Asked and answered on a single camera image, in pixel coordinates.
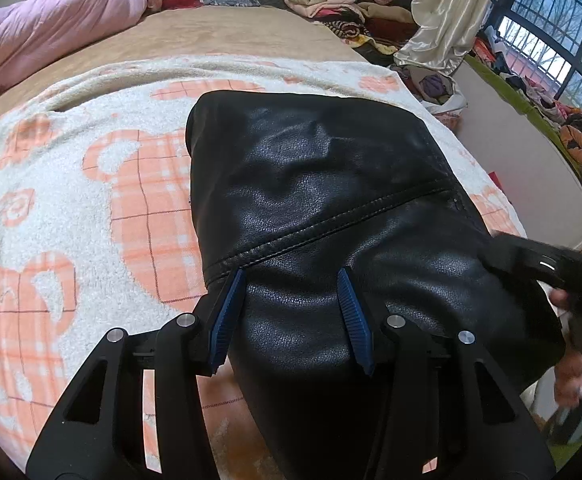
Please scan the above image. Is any clothes heap by window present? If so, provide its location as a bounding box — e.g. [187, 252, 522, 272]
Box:
[471, 27, 582, 167]

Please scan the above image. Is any cream satin curtain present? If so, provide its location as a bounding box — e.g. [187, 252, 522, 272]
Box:
[393, 0, 498, 77]

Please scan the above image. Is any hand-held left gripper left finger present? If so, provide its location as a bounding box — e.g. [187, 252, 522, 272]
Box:
[26, 267, 248, 480]

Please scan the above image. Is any pile of mixed clothes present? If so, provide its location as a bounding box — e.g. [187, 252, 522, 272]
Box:
[281, 0, 468, 117]

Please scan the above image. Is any green mat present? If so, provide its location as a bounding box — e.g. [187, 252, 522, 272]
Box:
[464, 52, 582, 177]

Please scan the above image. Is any blue patterned cloth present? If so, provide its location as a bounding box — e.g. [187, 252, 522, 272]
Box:
[201, 0, 263, 10]

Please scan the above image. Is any white orange printed blanket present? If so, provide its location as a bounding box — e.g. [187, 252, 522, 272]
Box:
[0, 55, 530, 480]

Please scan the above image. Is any person's right hand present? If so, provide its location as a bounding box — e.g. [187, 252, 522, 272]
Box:
[548, 287, 582, 409]

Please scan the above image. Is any pink quilt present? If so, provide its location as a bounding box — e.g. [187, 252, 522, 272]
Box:
[0, 0, 150, 109]

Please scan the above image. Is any black leather jacket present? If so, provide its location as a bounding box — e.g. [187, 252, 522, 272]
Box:
[185, 90, 568, 480]

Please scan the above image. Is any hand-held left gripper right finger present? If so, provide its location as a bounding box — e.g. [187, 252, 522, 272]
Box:
[336, 266, 557, 480]

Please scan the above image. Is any beige bed sheet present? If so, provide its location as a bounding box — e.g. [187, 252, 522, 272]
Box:
[0, 5, 373, 122]

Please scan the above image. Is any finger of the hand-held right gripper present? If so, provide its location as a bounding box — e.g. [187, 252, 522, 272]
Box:
[478, 233, 547, 282]

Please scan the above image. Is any barred window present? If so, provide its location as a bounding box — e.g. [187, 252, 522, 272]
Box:
[486, 0, 582, 117]

